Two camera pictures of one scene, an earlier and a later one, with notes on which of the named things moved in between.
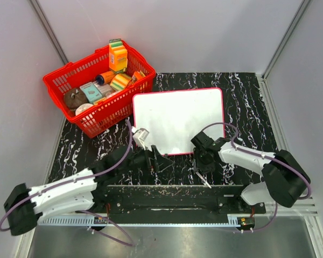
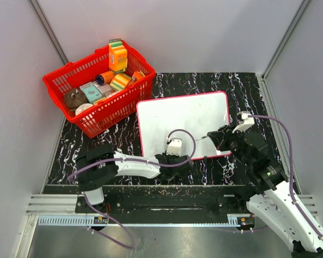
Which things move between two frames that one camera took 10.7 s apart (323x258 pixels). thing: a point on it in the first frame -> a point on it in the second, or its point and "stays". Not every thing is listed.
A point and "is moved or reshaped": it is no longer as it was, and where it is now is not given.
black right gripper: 206,169 -> 217,137
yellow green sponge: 120,81 stays
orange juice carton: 118,56 stays
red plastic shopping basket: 117,106 stays
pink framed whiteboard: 173,117 is moved or reshaped
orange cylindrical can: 105,78 stays
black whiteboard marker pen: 203,179 is moved or reshaped
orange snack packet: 136,76 stays
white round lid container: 82,107 stays
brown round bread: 74,97 stays
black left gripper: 161,163 -> 170,157
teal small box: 91,92 stays
